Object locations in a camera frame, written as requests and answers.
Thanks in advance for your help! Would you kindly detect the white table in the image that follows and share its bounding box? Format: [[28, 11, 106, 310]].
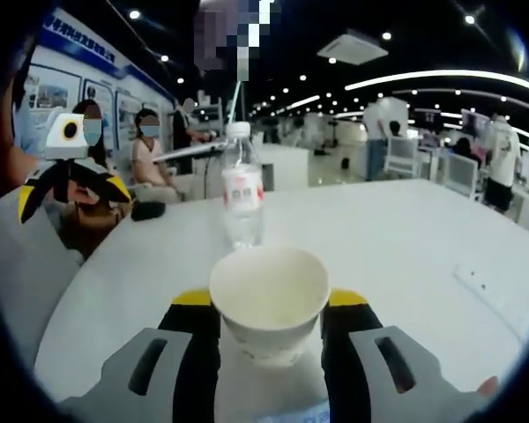
[[34, 178, 529, 423]]

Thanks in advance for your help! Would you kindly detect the clear plastic water bottle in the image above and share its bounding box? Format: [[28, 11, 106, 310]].
[[220, 122, 265, 251]]

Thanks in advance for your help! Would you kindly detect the grey mesh chair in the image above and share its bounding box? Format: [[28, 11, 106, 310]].
[[0, 187, 83, 367]]

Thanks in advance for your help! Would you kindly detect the person's right hand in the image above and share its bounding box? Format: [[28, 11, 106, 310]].
[[474, 375, 499, 400]]

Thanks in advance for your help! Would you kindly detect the white paper cup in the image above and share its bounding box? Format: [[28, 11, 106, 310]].
[[208, 245, 331, 367]]

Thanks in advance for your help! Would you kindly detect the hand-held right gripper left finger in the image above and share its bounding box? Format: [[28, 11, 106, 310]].
[[56, 285, 224, 423]]

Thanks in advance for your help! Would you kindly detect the white cabinet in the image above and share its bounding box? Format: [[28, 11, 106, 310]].
[[259, 143, 310, 191]]

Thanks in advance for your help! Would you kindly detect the wall poster board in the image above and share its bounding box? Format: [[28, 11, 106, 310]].
[[24, 8, 177, 153]]

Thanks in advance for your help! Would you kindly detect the white office chair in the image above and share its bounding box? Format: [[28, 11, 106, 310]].
[[443, 153, 480, 197], [383, 137, 420, 180]]

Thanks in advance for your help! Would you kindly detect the ceiling air vent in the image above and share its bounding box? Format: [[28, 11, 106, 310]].
[[316, 29, 390, 66]]

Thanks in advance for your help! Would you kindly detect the black computer mouse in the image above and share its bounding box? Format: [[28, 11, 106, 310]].
[[130, 201, 168, 222]]

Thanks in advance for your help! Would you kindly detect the curved ceiling light strip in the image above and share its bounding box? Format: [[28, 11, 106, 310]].
[[344, 69, 529, 93]]

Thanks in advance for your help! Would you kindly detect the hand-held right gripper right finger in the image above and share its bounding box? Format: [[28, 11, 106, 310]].
[[319, 287, 488, 423]]

